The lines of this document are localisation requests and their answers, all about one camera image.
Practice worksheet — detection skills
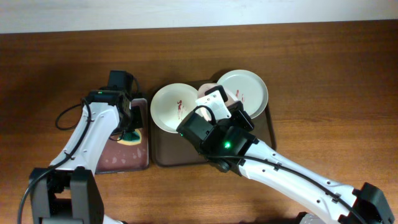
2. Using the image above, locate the green yellow sponge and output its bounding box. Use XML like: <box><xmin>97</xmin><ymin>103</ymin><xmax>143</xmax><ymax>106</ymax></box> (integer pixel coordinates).
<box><xmin>118</xmin><ymin>129</ymin><xmax>142</xmax><ymax>146</ymax></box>

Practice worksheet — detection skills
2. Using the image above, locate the white plate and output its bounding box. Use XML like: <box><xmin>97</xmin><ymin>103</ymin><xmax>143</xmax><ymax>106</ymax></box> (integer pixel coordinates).
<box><xmin>197</xmin><ymin>82</ymin><xmax>239</xmax><ymax>118</ymax></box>
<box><xmin>217</xmin><ymin>70</ymin><xmax>269</xmax><ymax>119</ymax></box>
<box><xmin>150</xmin><ymin>83</ymin><xmax>198</xmax><ymax>133</ymax></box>

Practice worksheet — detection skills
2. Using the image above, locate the white plate bottom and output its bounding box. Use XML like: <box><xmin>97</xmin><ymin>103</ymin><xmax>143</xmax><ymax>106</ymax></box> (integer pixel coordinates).
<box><xmin>197</xmin><ymin>82</ymin><xmax>239</xmax><ymax>118</ymax></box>

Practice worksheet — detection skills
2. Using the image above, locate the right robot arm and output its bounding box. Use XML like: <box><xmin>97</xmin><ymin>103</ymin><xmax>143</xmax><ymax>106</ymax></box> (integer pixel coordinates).
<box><xmin>177</xmin><ymin>102</ymin><xmax>395</xmax><ymax>224</ymax></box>

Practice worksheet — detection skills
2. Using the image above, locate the large brown serving tray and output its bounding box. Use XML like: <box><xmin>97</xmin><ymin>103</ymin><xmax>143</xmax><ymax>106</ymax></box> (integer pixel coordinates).
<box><xmin>150</xmin><ymin>106</ymin><xmax>277</xmax><ymax>167</ymax></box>

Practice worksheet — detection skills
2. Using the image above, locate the small black tray with water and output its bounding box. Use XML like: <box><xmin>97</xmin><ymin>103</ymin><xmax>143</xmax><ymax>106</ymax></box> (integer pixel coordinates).
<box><xmin>88</xmin><ymin>90</ymin><xmax>149</xmax><ymax>174</ymax></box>

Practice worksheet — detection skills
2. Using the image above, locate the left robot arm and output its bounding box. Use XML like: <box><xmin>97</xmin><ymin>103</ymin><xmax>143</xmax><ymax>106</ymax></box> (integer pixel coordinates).
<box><xmin>17</xmin><ymin>70</ymin><xmax>143</xmax><ymax>224</ymax></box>

